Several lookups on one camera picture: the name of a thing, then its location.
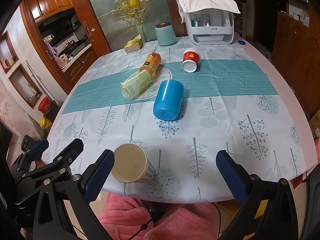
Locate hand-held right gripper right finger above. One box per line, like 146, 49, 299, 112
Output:
216, 150, 300, 240

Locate wooden wall niche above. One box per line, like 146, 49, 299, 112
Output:
0, 31, 20, 74
8, 64, 43, 110

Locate yellow tissue box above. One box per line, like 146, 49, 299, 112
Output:
124, 36, 144, 54

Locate black cable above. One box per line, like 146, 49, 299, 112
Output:
212, 202, 223, 240

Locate brown checked paper cup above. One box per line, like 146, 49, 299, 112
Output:
111, 143, 155, 183

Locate wooden kitchen wall cabinets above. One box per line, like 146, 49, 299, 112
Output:
27, 0, 76, 23

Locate glass door with gold ornament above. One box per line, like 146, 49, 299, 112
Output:
82, 0, 181, 53

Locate cardboard box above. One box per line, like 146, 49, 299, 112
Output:
308, 110, 320, 138

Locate wooden kitchen base cabinet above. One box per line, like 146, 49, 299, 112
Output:
61, 46, 101, 94

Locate wooden sideboard cabinet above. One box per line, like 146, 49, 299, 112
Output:
271, 12, 320, 117

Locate pink fleece robe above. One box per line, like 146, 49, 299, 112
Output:
97, 192, 241, 240

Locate wall shelf with small items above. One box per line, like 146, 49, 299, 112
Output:
277, 0, 316, 28

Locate white countertop appliance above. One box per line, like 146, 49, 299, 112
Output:
185, 7, 237, 46

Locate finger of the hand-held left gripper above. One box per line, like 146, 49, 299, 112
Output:
11, 135, 50, 172
30, 138, 84, 180

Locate red and white paper cup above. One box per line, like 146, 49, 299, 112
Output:
182, 49, 201, 73

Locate yellow jar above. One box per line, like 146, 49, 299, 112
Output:
39, 117, 53, 130

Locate teal canister with brown lid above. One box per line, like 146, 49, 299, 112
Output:
155, 23, 176, 47

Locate black range hood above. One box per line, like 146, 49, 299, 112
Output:
37, 8, 78, 34

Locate tree print tablecloth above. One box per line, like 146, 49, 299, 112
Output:
41, 36, 311, 204

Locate blue plastic cup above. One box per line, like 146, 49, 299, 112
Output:
153, 79, 185, 121

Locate red lidded tin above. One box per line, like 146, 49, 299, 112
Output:
38, 96, 56, 114

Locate black drawstring cord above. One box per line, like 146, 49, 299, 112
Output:
125, 205, 160, 240

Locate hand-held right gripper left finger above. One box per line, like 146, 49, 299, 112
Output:
32, 149, 116, 240

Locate white cloth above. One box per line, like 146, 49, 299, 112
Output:
176, 0, 241, 23

